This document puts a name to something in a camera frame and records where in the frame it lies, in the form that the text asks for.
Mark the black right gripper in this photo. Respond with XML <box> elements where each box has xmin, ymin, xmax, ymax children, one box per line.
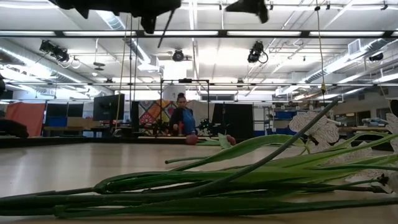
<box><xmin>224</xmin><ymin>0</ymin><xmax>269</xmax><ymax>24</ymax></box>

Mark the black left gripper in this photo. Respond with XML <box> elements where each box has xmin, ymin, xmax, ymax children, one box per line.
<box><xmin>49</xmin><ymin>0</ymin><xmax>183</xmax><ymax>34</ymax></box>

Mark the dark red artificial tulip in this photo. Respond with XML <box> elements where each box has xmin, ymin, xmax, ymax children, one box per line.
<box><xmin>185</xmin><ymin>133</ymin><xmax>218</xmax><ymax>147</ymax></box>
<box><xmin>164</xmin><ymin>133</ymin><xmax>237</xmax><ymax>165</ymax></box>

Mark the black ceiling light track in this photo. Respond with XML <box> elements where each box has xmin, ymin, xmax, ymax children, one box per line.
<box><xmin>0</xmin><ymin>29</ymin><xmax>398</xmax><ymax>39</ymax></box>
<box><xmin>0</xmin><ymin>82</ymin><xmax>398</xmax><ymax>88</ymax></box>

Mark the white hanging box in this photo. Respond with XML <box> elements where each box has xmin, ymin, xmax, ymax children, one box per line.
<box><xmin>162</xmin><ymin>85</ymin><xmax>187</xmax><ymax>102</ymax></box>

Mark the colourful patterned quilt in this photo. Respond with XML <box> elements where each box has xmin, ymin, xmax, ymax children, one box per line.
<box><xmin>138</xmin><ymin>99</ymin><xmax>178</xmax><ymax>134</ymax></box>

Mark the black partition panel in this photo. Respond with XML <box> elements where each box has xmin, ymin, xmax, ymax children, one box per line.
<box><xmin>212</xmin><ymin>103</ymin><xmax>254</xmax><ymax>140</ymax></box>

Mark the shelf with blue bins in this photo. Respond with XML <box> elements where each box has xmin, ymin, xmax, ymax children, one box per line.
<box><xmin>253</xmin><ymin>105</ymin><xmax>295</xmax><ymax>138</ymax></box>

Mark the white air vent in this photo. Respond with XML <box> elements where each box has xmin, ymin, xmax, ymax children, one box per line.
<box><xmin>347</xmin><ymin>39</ymin><xmax>362</xmax><ymax>56</ymax></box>

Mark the person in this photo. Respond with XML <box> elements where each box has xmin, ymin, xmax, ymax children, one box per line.
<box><xmin>169</xmin><ymin>92</ymin><xmax>197</xmax><ymax>136</ymax></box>

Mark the black computer monitor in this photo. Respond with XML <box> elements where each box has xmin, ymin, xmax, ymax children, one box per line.
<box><xmin>92</xmin><ymin>93</ymin><xmax>126</xmax><ymax>122</ymax></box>

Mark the brown cardboard box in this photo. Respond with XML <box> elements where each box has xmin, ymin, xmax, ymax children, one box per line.
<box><xmin>67</xmin><ymin>117</ymin><xmax>94</xmax><ymax>128</ymax></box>

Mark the blue panel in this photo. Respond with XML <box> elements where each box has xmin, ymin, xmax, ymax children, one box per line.
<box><xmin>48</xmin><ymin>116</ymin><xmax>68</xmax><ymax>128</ymax></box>

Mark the grey-blue rolled fabric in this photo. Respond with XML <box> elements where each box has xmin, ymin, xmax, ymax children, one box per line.
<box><xmin>362</xmin><ymin>117</ymin><xmax>389</xmax><ymax>126</ymax></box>

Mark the wooden table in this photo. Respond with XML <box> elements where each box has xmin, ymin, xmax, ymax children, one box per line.
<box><xmin>341</xmin><ymin>126</ymin><xmax>389</xmax><ymax>133</ymax></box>

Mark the orange cloth panel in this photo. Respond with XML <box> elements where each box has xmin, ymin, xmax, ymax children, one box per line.
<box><xmin>4</xmin><ymin>101</ymin><xmax>47</xmax><ymax>136</ymax></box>

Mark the silver ventilation duct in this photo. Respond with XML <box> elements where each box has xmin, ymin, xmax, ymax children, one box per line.
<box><xmin>303</xmin><ymin>39</ymin><xmax>398</xmax><ymax>85</ymax></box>
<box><xmin>0</xmin><ymin>39</ymin><xmax>114</xmax><ymax>96</ymax></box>
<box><xmin>93</xmin><ymin>9</ymin><xmax>153</xmax><ymax>63</ymax></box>

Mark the yellow hanging cord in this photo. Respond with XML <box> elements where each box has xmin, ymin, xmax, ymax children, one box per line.
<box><xmin>314</xmin><ymin>0</ymin><xmax>328</xmax><ymax>105</ymax></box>
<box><xmin>114</xmin><ymin>15</ymin><xmax>130</xmax><ymax>131</ymax></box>

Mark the black metal rig frame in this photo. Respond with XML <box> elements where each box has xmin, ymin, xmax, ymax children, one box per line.
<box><xmin>159</xmin><ymin>78</ymin><xmax>210</xmax><ymax>138</ymax></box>

